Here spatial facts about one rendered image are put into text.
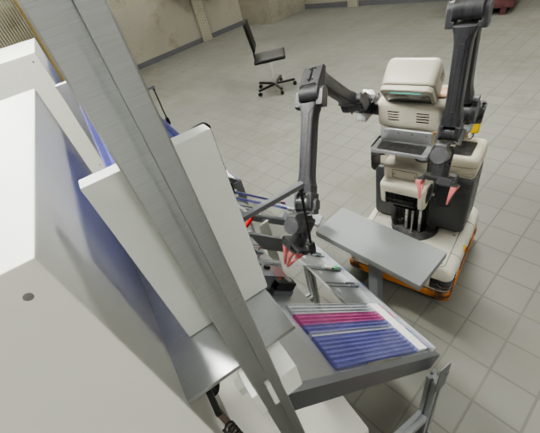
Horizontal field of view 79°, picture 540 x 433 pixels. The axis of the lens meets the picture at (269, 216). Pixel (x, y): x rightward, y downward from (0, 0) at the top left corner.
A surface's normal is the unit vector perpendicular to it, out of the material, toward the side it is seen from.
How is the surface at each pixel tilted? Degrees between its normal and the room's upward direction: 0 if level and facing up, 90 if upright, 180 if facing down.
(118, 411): 90
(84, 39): 90
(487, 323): 0
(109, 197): 90
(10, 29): 90
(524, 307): 0
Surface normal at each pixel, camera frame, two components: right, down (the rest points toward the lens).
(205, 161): 0.51, 0.47
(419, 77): -0.55, -0.13
